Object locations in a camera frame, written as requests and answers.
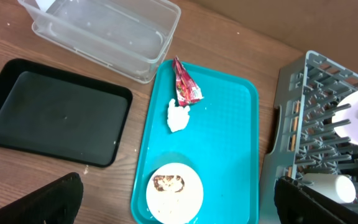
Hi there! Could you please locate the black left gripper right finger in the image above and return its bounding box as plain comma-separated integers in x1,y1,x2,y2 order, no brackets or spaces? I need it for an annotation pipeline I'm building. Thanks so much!
274,176,358,224

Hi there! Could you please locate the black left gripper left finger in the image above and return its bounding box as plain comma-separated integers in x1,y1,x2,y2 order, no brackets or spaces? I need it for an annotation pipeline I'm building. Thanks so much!
0,172,84,224

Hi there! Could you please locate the white plastic cup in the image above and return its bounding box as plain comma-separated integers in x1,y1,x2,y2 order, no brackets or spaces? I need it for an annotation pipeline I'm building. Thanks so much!
302,173,356,203

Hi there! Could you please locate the wooden chopstick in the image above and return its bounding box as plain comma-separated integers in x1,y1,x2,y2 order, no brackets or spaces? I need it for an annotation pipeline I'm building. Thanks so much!
287,101,300,177

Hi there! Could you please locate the grey dishwasher rack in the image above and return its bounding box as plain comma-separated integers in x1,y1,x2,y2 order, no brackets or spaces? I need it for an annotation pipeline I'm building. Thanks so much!
259,50,358,223

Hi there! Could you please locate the black plastic tray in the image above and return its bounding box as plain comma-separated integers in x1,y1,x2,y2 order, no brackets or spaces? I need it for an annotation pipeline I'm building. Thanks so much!
0,58,133,167

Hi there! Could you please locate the teal serving tray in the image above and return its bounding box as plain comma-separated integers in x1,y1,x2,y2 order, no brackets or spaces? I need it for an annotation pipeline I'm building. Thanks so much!
131,60,259,223

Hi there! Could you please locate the white bowl with leftovers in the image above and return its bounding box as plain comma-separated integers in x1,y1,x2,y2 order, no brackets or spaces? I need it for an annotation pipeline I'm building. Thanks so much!
145,162,204,224

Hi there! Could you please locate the crumpled white napkin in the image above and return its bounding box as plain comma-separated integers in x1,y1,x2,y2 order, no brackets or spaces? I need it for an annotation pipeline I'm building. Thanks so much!
167,99,190,133

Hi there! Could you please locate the red snack wrapper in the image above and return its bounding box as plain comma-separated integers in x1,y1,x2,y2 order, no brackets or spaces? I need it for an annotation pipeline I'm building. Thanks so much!
172,57,203,107

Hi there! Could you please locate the clear plastic bin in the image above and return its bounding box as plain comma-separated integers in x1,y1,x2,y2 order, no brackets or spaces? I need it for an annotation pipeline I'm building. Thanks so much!
18,0,181,84

